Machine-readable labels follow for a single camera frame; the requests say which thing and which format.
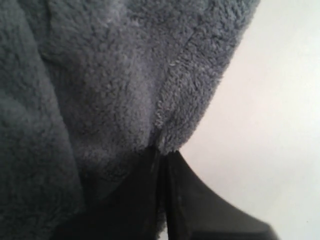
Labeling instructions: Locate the grey-blue fleece towel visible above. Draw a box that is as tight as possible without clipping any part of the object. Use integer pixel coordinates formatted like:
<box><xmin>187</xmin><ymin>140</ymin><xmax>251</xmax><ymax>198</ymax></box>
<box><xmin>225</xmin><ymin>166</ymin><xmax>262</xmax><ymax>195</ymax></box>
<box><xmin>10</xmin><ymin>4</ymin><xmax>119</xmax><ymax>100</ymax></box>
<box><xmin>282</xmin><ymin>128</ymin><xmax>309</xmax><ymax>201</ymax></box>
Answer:
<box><xmin>0</xmin><ymin>0</ymin><xmax>259</xmax><ymax>240</ymax></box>

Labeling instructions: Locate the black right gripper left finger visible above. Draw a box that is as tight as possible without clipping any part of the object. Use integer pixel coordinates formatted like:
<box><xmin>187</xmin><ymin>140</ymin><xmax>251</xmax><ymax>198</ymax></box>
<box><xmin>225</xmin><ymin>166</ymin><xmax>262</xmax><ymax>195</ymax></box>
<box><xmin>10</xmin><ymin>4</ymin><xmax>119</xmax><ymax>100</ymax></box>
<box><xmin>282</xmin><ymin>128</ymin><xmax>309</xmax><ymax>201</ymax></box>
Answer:
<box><xmin>52</xmin><ymin>147</ymin><xmax>160</xmax><ymax>240</ymax></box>

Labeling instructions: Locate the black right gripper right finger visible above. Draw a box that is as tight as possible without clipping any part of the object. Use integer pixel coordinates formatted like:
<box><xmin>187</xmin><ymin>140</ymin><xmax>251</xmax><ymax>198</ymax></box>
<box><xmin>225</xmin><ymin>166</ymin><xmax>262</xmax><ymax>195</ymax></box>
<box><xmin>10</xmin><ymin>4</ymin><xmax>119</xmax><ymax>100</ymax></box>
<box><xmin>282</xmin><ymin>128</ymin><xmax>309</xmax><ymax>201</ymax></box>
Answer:
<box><xmin>162</xmin><ymin>151</ymin><xmax>278</xmax><ymax>240</ymax></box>

